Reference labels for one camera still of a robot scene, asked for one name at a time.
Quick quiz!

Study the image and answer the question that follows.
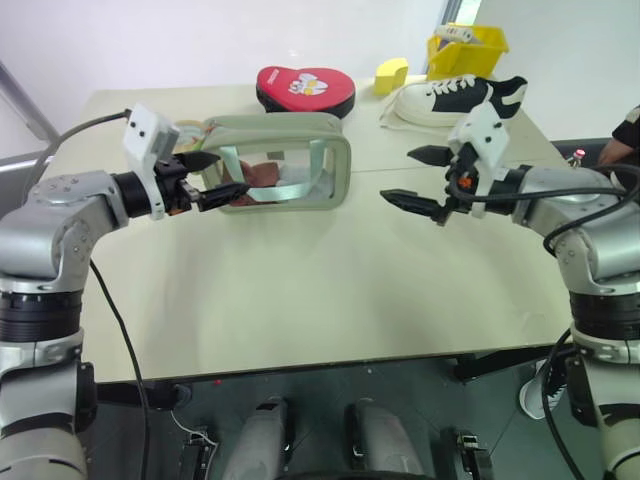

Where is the person in black shirt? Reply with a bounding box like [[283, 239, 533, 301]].
[[596, 104, 640, 167]]

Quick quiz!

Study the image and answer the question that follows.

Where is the pale green toiletry bag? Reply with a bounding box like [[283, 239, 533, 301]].
[[198, 112, 353, 215]]

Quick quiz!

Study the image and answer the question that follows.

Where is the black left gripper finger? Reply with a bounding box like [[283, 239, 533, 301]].
[[199, 183, 249, 212], [181, 151, 222, 174]]

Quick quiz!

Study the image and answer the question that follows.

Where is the yellow sponge block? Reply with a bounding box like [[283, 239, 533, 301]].
[[373, 57, 410, 98]]

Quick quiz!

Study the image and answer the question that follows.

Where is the grey metal frame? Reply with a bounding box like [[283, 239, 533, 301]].
[[0, 58, 62, 147]]

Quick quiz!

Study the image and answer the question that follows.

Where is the red heart-shaped case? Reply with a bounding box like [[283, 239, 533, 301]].
[[255, 64, 358, 121]]

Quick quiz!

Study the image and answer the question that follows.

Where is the white box in bin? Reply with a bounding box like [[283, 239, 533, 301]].
[[433, 23, 477, 47]]

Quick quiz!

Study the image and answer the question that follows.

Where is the grey rounded robot leg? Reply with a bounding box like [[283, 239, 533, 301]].
[[221, 396, 297, 480], [344, 398, 427, 480]]

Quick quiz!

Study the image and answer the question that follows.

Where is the yellow plastic bin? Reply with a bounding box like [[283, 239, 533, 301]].
[[425, 23, 511, 82]]

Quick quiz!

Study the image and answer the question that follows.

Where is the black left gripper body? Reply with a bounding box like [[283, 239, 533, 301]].
[[152, 155, 202, 216]]

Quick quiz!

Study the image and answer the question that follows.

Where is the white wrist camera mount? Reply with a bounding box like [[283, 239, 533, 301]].
[[447, 104, 512, 221], [123, 103, 181, 222]]

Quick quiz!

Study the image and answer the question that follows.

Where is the white and black sneaker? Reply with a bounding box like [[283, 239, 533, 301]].
[[378, 74, 530, 130]]

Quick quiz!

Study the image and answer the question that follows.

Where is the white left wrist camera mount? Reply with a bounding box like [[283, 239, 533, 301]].
[[123, 103, 181, 222]]

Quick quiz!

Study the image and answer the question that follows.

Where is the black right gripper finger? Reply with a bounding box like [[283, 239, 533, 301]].
[[406, 144, 455, 167], [379, 188, 447, 219]]

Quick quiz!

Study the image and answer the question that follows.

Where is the brown item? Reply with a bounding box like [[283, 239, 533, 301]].
[[234, 160, 282, 205]]

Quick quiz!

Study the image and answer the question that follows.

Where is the black table frame bracket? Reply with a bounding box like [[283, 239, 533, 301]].
[[452, 348, 554, 385]]

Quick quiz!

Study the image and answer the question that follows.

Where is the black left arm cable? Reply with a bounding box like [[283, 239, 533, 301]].
[[30, 110, 152, 480]]

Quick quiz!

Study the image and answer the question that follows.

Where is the thin white wire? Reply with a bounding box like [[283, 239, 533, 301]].
[[168, 407, 217, 448]]

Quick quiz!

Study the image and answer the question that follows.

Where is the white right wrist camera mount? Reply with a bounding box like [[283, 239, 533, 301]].
[[447, 104, 512, 221]]

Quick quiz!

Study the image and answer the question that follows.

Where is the white shoe on floor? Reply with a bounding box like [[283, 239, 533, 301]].
[[518, 358, 567, 422]]

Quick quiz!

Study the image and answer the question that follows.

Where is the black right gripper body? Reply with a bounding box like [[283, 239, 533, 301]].
[[433, 141, 482, 227]]

